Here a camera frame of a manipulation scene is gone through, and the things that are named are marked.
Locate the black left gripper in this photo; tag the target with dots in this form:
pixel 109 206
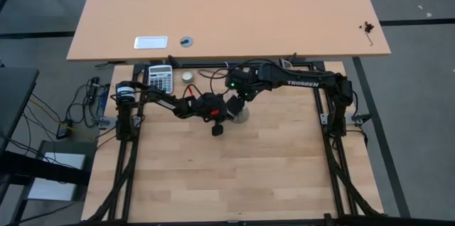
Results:
pixel 217 130

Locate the black aluminium table frame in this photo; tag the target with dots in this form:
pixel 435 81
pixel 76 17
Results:
pixel 199 65

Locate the black power brick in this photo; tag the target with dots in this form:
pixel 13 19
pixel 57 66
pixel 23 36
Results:
pixel 64 130

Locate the beige wooden desk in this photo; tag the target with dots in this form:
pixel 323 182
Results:
pixel 231 13

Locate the grey desk calculator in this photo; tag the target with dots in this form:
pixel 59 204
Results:
pixel 160 78

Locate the dark grey table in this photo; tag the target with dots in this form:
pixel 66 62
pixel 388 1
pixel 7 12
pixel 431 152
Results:
pixel 14 98

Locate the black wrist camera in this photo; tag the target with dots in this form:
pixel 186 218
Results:
pixel 208 105
pixel 238 76

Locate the black table beam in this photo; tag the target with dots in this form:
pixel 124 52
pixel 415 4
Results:
pixel 35 169

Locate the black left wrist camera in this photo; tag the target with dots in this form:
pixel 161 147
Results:
pixel 208 105

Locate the round grey desk grommet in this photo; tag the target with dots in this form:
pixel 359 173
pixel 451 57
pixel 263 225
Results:
pixel 186 42

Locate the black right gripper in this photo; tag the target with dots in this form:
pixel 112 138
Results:
pixel 236 104

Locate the grey cart white panel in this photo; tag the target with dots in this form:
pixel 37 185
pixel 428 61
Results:
pixel 53 190

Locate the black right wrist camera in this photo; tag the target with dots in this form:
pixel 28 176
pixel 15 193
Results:
pixel 238 76

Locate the black power strip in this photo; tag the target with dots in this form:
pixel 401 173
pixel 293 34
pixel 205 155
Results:
pixel 94 87

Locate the grey metal bracket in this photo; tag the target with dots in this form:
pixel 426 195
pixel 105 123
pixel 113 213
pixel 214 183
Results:
pixel 104 123
pixel 359 118

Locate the black hex key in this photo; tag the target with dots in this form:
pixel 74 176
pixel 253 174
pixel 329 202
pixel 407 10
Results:
pixel 370 39

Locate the white rectangular desk plate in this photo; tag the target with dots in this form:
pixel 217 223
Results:
pixel 150 42

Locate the metal lamp socket base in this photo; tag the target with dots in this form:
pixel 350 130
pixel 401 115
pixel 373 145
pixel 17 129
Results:
pixel 245 116

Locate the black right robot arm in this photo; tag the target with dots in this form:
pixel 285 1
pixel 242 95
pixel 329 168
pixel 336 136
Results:
pixel 302 78

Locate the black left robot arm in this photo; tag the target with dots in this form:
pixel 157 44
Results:
pixel 122 123

